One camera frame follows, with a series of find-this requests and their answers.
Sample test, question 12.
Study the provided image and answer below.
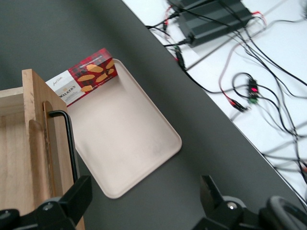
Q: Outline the beige plastic tray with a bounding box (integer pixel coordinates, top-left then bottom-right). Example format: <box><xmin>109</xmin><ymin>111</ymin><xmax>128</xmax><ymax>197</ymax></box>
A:
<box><xmin>65</xmin><ymin>57</ymin><xmax>183</xmax><ymax>200</ymax></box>

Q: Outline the dark grey power supply box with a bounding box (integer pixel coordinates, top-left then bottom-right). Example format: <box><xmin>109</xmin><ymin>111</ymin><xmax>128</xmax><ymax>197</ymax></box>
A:
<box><xmin>167</xmin><ymin>0</ymin><xmax>253</xmax><ymax>48</ymax></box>

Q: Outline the black metal drawer handle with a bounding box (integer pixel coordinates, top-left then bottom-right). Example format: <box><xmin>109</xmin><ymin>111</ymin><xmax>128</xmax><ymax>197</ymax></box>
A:
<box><xmin>48</xmin><ymin>109</ymin><xmax>81</xmax><ymax>184</ymax></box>

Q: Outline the wooden drawer with handle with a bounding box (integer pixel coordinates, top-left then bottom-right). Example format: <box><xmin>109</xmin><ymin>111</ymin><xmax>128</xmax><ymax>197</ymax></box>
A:
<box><xmin>0</xmin><ymin>69</ymin><xmax>86</xmax><ymax>230</ymax></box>

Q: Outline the black plug connector cable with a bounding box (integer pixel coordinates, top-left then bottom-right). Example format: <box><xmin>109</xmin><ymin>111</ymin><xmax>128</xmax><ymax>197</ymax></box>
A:
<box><xmin>172</xmin><ymin>44</ymin><xmax>189</xmax><ymax>71</ymax></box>

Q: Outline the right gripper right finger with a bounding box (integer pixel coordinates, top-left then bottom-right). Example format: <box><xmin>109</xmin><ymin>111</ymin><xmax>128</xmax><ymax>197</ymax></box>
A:
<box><xmin>191</xmin><ymin>174</ymin><xmax>248</xmax><ymax>230</ymax></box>

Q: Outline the red tartan shortbread box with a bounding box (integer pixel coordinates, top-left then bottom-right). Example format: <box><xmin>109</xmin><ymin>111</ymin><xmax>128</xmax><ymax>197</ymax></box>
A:
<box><xmin>45</xmin><ymin>47</ymin><xmax>119</xmax><ymax>108</ymax></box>

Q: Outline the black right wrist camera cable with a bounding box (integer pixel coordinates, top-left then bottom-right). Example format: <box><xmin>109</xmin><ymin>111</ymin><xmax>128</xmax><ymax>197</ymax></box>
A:
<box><xmin>259</xmin><ymin>195</ymin><xmax>307</xmax><ymax>230</ymax></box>

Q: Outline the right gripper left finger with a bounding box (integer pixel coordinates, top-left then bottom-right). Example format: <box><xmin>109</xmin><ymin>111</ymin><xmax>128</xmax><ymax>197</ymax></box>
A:
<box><xmin>24</xmin><ymin>175</ymin><xmax>93</xmax><ymax>230</ymax></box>

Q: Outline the pink wire red clip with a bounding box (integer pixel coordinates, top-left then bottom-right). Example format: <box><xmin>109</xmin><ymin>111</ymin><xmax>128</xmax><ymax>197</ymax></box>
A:
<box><xmin>219</xmin><ymin>46</ymin><xmax>252</xmax><ymax>113</ymax></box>

